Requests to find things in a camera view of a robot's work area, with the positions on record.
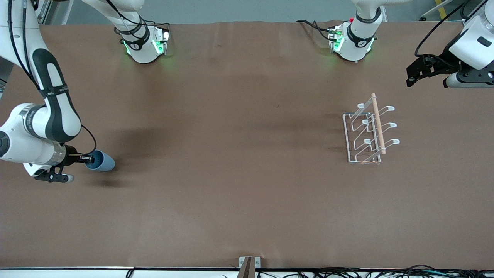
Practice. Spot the aluminium frame profile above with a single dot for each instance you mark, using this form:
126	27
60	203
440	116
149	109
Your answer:
44	9

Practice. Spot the small metal bracket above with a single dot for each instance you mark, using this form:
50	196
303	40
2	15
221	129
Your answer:
242	261

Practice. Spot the grey floor pipe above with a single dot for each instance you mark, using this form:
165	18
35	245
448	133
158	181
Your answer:
432	11

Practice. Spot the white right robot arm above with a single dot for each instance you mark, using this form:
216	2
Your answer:
58	116

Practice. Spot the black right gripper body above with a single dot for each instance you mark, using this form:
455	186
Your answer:
71	159

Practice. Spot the brown table cover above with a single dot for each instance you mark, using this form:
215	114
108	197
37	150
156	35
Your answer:
231	173

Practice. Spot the blue plastic cup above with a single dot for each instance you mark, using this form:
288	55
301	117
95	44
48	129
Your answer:
104	163

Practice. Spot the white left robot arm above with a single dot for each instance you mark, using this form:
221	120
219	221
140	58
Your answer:
357	42

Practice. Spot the brown camera post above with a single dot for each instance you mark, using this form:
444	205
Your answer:
247	268

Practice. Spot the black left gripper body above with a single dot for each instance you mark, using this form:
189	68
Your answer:
439	65

